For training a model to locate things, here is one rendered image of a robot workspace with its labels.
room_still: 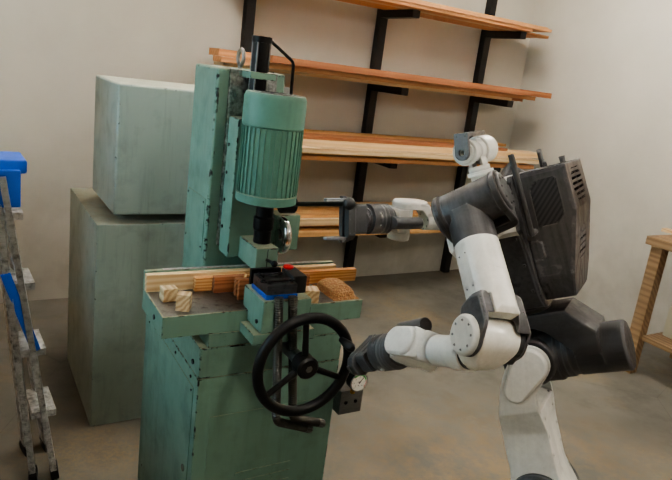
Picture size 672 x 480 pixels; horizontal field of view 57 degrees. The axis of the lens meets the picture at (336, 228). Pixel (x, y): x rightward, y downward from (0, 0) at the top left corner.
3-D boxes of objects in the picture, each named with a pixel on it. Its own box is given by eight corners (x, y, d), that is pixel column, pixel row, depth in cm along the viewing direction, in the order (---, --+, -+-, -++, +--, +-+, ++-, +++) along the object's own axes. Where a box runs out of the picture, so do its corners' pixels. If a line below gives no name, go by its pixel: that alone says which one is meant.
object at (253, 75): (248, 95, 179) (254, 34, 175) (238, 93, 185) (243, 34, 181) (274, 98, 183) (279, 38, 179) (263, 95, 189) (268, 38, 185)
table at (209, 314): (170, 356, 149) (171, 333, 148) (140, 308, 175) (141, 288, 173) (378, 330, 180) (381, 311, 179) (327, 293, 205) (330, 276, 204)
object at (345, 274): (194, 291, 175) (195, 278, 174) (192, 289, 177) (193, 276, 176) (355, 280, 202) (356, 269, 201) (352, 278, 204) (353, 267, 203)
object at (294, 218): (272, 250, 203) (276, 215, 200) (263, 244, 208) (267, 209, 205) (298, 249, 207) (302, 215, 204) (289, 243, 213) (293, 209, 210)
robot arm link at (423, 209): (389, 197, 186) (427, 198, 191) (384, 226, 188) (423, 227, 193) (399, 202, 180) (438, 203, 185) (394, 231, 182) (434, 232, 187)
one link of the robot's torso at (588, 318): (639, 359, 143) (620, 286, 143) (634, 380, 132) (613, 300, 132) (520, 370, 158) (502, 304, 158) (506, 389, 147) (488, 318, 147)
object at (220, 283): (213, 293, 176) (214, 277, 175) (211, 290, 178) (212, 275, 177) (291, 287, 189) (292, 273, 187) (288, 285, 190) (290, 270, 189)
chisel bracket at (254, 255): (254, 277, 179) (257, 248, 177) (236, 261, 190) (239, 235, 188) (277, 275, 183) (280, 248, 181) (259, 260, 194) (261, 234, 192)
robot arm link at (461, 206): (518, 240, 124) (501, 185, 131) (500, 222, 118) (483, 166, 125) (466, 261, 129) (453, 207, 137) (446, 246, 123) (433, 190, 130)
